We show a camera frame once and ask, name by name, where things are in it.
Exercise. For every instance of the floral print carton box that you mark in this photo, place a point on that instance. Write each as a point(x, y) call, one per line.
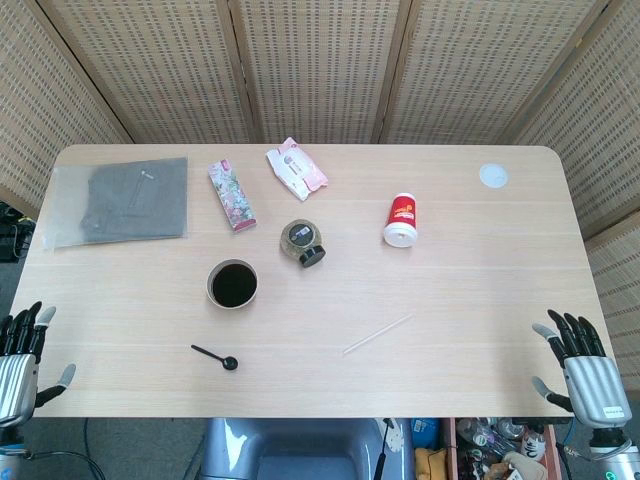
point(231, 195)

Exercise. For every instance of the glass jar with black lid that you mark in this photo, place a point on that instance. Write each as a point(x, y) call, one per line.
point(300, 237)

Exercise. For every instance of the pink white wet wipes pack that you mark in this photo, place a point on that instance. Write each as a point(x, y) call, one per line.
point(295, 167)

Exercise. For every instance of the black plastic spoon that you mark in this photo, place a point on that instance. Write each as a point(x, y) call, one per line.
point(230, 363)

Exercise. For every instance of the blue box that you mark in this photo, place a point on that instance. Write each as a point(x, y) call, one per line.
point(425, 432)

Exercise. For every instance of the clear plastic straw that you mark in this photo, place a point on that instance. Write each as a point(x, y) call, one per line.
point(377, 335)

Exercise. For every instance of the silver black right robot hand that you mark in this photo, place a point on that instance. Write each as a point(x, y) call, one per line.
point(595, 390)

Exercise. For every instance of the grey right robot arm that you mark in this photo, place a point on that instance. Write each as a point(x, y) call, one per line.
point(612, 460)

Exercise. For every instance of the grey robot base body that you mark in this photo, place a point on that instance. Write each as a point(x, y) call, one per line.
point(300, 450)

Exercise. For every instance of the black equipment on floor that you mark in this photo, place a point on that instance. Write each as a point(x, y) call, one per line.
point(7, 245)

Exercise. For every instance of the white bowl of dark liquid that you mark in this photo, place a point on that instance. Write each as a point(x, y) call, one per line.
point(233, 286)

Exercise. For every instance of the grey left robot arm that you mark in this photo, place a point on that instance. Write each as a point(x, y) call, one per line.
point(7, 460)

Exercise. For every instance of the wooden crate of clutter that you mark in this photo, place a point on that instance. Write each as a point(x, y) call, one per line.
point(500, 450)

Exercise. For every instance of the red paper cup white lid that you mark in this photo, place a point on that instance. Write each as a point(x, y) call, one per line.
point(402, 215)

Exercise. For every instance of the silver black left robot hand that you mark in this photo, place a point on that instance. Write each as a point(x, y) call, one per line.
point(17, 385)

